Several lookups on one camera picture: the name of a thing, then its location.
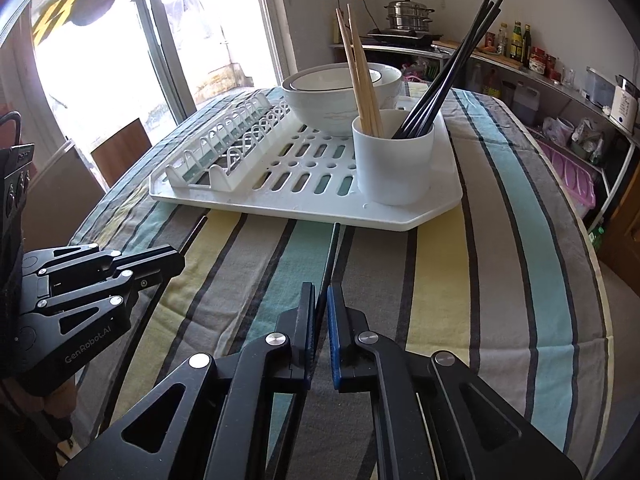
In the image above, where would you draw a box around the black chopstick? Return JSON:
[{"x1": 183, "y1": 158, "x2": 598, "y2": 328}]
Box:
[
  {"x1": 317, "y1": 223, "x2": 341, "y2": 308},
  {"x1": 91, "y1": 216, "x2": 215, "y2": 438}
]

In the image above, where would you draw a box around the metal kitchen shelf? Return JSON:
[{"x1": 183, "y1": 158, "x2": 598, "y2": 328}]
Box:
[{"x1": 328, "y1": 41, "x2": 640, "y2": 231}]

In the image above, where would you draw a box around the person's left hand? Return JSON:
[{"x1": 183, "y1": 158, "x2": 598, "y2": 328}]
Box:
[{"x1": 1, "y1": 377, "x2": 77, "y2": 418}]

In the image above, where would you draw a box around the wooden chair back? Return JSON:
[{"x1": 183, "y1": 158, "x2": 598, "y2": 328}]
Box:
[{"x1": 91, "y1": 118, "x2": 152, "y2": 186}]

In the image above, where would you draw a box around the striped tablecloth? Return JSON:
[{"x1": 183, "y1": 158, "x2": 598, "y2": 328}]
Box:
[{"x1": 73, "y1": 90, "x2": 613, "y2": 477}]

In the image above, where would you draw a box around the green glass bottle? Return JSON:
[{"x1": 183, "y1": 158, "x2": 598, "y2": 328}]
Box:
[{"x1": 589, "y1": 226, "x2": 604, "y2": 252}]

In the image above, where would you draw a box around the white plastic dish rack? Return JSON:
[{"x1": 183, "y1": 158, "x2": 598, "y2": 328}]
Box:
[{"x1": 148, "y1": 91, "x2": 463, "y2": 232}]

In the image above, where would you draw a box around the pink lidded storage box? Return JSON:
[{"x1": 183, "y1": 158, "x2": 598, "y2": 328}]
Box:
[{"x1": 537, "y1": 139, "x2": 596, "y2": 218}]

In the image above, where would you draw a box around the white utensil cup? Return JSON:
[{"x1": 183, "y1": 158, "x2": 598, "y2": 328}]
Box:
[{"x1": 352, "y1": 110, "x2": 435, "y2": 206}]

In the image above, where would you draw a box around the white ceramic bowl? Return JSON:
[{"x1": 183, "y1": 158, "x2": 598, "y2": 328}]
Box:
[{"x1": 281, "y1": 62, "x2": 405, "y2": 134}]

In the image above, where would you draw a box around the wooden chopstick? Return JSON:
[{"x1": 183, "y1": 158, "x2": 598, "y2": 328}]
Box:
[
  {"x1": 335, "y1": 8, "x2": 375, "y2": 136},
  {"x1": 346, "y1": 4, "x2": 383, "y2": 138}
]

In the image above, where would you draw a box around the black chopsticks bundle in cup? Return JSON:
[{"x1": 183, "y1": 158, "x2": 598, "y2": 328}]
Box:
[{"x1": 393, "y1": 0, "x2": 502, "y2": 140}]

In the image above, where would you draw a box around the plastic jug on shelf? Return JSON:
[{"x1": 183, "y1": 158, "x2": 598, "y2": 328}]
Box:
[{"x1": 511, "y1": 81, "x2": 540, "y2": 127}]

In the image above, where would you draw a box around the white electric kettle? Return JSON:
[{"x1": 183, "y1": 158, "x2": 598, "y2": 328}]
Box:
[{"x1": 608, "y1": 75, "x2": 639, "y2": 134}]

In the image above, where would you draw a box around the translucent plastic container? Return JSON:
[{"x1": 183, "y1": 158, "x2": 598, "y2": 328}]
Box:
[{"x1": 584, "y1": 66, "x2": 615, "y2": 108}]

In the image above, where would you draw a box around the wooden cutting board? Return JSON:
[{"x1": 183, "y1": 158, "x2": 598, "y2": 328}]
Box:
[{"x1": 434, "y1": 40, "x2": 523, "y2": 70}]

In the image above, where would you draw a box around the dark sauce bottle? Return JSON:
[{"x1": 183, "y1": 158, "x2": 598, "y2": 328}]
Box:
[{"x1": 521, "y1": 24, "x2": 532, "y2": 68}]

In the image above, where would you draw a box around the black induction cooker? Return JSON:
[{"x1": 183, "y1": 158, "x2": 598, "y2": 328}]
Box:
[{"x1": 368, "y1": 29, "x2": 442, "y2": 50}]

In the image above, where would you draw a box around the stainless steel steamer pot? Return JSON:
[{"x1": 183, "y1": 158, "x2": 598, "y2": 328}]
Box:
[{"x1": 385, "y1": 0, "x2": 435, "y2": 32}]

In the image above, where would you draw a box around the sliding window frame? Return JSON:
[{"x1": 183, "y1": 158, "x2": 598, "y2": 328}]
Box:
[{"x1": 1, "y1": 0, "x2": 288, "y2": 122}]

